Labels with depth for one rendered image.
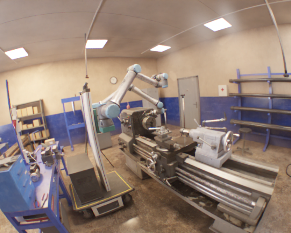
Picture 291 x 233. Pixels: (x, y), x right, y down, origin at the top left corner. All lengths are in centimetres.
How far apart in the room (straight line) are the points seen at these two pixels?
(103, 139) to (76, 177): 280
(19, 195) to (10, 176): 18
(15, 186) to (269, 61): 512
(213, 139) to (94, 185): 153
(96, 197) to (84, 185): 27
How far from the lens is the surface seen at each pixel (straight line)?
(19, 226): 164
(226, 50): 476
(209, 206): 165
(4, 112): 622
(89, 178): 178
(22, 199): 134
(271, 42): 446
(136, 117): 247
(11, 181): 127
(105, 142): 444
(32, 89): 574
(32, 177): 177
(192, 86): 538
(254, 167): 162
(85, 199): 196
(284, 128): 393
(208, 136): 150
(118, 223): 207
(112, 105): 138
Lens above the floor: 163
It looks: 10 degrees down
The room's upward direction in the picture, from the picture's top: 6 degrees counter-clockwise
